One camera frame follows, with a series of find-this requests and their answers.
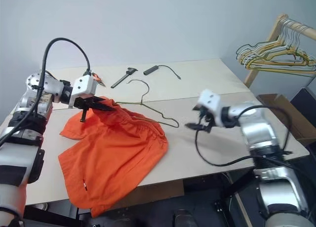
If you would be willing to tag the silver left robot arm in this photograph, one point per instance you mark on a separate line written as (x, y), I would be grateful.
(14, 167)

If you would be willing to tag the wooden clothes rack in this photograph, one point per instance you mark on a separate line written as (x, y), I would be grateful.
(251, 76)

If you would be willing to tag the black table leg brace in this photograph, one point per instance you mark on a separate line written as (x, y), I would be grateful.
(237, 186)

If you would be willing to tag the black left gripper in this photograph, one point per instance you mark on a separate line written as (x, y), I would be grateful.
(82, 103)

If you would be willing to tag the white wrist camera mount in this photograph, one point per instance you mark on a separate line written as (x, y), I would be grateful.
(84, 85)
(209, 101)

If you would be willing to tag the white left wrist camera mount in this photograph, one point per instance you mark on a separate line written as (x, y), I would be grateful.
(84, 85)

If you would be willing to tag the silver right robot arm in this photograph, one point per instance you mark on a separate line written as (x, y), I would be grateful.
(259, 130)

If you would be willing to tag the brown cardboard box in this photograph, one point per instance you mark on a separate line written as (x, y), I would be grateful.
(296, 123)

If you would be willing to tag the orange shorts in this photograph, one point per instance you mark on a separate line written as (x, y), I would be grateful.
(111, 150)

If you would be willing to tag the dark rounded shape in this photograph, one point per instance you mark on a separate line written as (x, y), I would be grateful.
(184, 218)

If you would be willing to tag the black case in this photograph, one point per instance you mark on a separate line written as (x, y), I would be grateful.
(306, 98)

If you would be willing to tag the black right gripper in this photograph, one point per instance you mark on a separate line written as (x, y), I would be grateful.
(205, 117)

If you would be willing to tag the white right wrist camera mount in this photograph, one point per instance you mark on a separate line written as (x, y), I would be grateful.
(209, 101)

